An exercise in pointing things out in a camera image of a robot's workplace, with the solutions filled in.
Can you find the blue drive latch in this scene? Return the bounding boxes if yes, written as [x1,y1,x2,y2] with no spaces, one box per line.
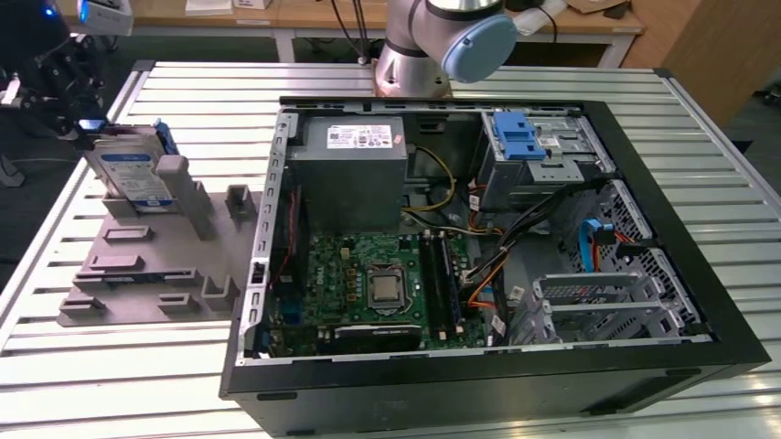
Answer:
[492,111,555,161]

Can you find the grey power supply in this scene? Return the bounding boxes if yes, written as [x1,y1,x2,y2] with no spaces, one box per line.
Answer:
[286,113,410,232]

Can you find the green motherboard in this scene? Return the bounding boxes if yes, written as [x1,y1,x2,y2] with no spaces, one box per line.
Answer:
[267,230,497,358]

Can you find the black RAM slot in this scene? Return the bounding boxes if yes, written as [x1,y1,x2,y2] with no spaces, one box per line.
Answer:
[438,231,458,335]
[420,231,441,335]
[429,231,449,335]

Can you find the silver CPU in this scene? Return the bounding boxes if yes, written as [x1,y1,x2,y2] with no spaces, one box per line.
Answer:
[369,273,408,303]

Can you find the black CPU socket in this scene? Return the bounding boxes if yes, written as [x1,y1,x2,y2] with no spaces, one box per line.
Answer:
[362,262,413,318]

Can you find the grey optical drive cage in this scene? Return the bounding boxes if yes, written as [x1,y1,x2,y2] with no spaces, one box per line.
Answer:
[476,109,616,211]

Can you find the wooden desk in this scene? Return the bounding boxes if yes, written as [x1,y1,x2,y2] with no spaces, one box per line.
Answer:
[127,0,648,65]

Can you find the metal socket cover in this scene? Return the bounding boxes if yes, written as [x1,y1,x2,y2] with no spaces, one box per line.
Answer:
[364,269,412,312]

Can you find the blue data wire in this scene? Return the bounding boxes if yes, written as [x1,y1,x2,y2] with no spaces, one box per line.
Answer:
[576,218,619,275]

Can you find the orange motherboard wires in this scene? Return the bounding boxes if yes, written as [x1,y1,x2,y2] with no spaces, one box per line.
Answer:
[466,253,509,312]

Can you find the black open PC case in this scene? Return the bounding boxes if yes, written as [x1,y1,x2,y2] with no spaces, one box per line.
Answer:
[219,94,775,436]

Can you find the hard disk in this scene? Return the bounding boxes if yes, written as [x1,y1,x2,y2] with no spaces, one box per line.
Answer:
[77,117,182,214]

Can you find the grey stand foot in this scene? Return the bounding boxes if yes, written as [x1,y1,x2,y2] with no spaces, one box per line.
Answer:
[0,153,27,188]

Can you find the black graphics card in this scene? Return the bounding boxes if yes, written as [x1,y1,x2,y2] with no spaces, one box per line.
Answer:
[317,322,424,356]

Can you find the yellow black power wires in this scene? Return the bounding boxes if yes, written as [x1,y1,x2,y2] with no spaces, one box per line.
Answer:
[402,145,460,214]

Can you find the brown cardboard piece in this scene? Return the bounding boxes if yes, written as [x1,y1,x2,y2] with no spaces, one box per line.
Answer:
[565,0,632,19]

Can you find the red orange power wire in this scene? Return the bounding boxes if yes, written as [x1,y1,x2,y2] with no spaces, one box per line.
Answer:
[613,230,660,258]

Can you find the grey parts rack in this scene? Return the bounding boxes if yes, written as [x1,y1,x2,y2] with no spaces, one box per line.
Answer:
[58,155,263,327]

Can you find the grey disk bay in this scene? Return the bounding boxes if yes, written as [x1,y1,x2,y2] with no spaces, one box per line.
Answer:
[509,272,701,347]

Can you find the black wire bundle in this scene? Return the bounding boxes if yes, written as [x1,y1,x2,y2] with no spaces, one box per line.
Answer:
[462,180,616,280]

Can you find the wooden cabinet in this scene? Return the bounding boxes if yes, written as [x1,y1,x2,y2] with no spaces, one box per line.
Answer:
[625,0,781,124]

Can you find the RAM stick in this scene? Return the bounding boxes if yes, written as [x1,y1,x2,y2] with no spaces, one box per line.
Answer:
[446,233,465,334]

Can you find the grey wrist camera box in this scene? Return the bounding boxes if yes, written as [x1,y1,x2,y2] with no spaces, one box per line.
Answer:
[78,0,135,37]

